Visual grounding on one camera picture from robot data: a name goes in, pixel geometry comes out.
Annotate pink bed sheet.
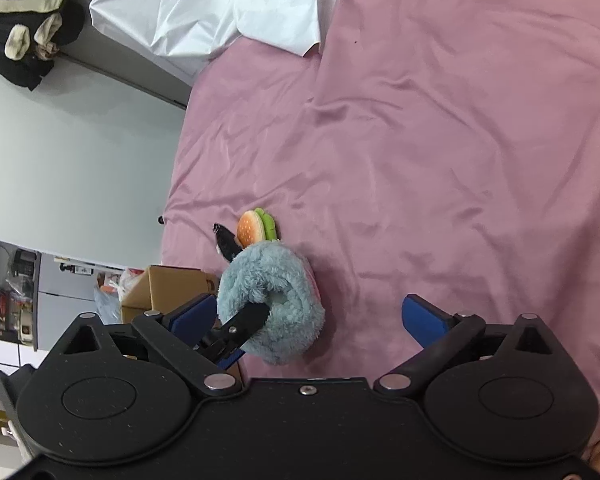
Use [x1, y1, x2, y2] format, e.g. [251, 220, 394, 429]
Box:
[161, 0, 600, 461]

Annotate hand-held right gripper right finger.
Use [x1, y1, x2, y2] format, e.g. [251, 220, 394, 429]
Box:
[372, 293, 561, 402]

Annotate brown cardboard box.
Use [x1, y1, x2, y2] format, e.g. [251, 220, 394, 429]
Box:
[119, 264, 244, 386]

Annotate blue-grey fluffy slipper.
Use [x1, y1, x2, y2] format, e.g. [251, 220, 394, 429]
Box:
[215, 240, 327, 366]

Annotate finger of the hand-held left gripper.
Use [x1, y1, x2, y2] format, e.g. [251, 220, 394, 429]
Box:
[215, 304, 272, 350]
[196, 332, 247, 370]

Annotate white kitchen cabinet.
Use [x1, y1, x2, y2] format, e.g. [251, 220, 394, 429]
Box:
[36, 252, 131, 356]

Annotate black and cream hanging clothes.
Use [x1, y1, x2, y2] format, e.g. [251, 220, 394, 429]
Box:
[0, 0, 87, 92]

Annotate black hair clip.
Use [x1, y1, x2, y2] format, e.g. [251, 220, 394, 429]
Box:
[212, 223, 243, 264]

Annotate hamburger plush toy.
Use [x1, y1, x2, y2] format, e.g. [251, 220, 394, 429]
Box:
[236, 208, 280, 249]

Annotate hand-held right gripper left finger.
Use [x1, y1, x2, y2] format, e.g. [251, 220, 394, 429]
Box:
[54, 293, 242, 402]

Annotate white shelf unit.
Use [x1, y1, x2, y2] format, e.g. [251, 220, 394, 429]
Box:
[0, 235, 42, 352]

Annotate white crumpled sheet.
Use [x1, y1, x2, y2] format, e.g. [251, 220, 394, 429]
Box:
[89, 0, 357, 59]

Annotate white and red plastic bag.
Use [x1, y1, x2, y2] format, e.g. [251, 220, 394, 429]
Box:
[96, 267, 146, 306]

